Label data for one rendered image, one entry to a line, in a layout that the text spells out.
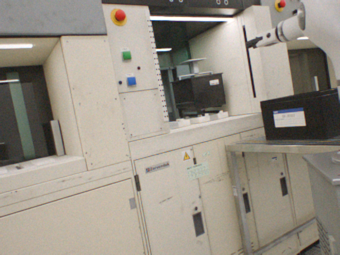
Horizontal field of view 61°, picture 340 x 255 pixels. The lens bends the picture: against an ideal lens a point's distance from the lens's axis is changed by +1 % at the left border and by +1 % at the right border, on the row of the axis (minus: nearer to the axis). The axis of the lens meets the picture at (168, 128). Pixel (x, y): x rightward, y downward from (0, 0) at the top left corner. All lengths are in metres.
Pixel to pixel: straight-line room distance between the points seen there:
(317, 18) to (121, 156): 0.76
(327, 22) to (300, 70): 1.95
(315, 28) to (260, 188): 0.98
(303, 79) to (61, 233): 2.23
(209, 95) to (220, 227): 0.68
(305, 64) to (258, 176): 1.45
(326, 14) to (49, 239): 1.00
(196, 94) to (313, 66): 1.52
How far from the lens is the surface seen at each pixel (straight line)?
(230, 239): 1.47
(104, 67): 1.12
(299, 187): 1.82
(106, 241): 1.14
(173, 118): 2.25
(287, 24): 1.25
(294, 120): 1.22
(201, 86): 1.58
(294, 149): 1.13
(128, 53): 1.16
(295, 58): 2.67
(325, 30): 0.76
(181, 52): 1.93
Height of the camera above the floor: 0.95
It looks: 3 degrees down
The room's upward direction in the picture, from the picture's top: 10 degrees counter-clockwise
